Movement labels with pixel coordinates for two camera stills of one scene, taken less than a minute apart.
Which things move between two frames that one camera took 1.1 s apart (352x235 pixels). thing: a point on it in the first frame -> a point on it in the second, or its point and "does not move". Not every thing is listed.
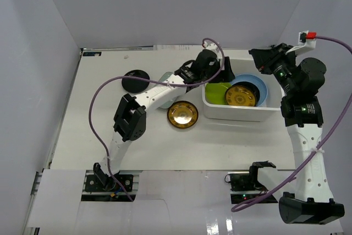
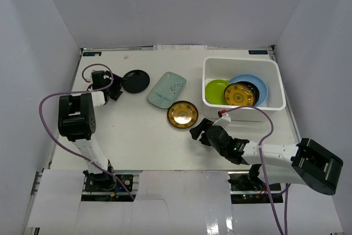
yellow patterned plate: x=182 y=114 does not move
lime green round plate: x=215 y=93 does not move
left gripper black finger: x=227 y=75 -> x=118 y=80
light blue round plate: x=258 y=81 does not move
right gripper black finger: x=262 y=57 -> x=195 y=132
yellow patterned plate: x=240 y=96 does not move
